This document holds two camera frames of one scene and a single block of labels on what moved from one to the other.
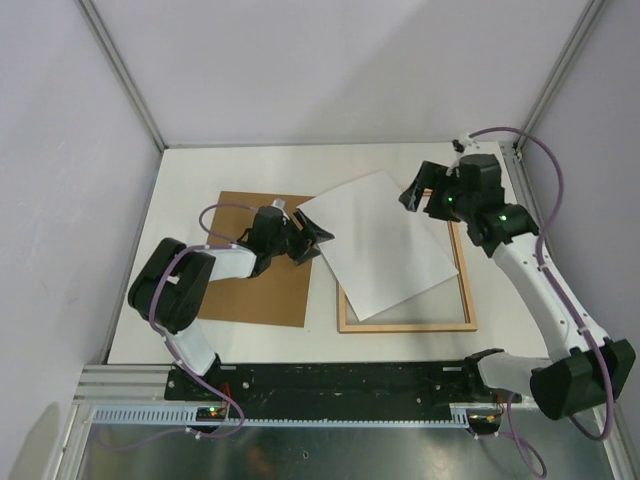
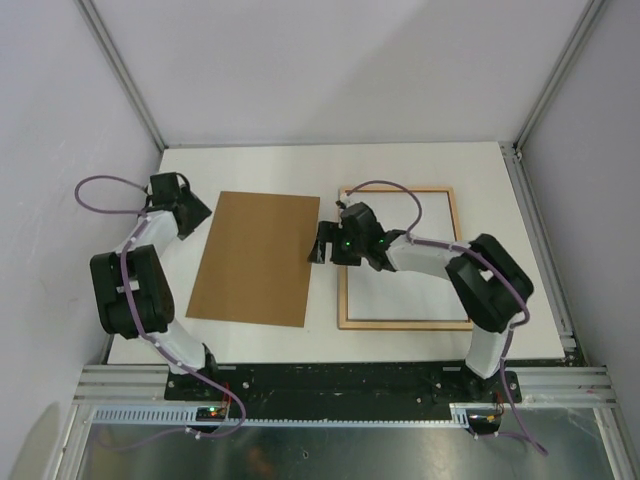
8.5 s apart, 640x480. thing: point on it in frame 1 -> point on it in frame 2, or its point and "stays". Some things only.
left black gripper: (312, 236) -> (200, 212)
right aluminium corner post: (575, 41) stays
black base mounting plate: (333, 385) stays
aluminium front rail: (147, 383) stays
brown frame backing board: (276, 296) stays
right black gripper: (432, 176) -> (331, 231)
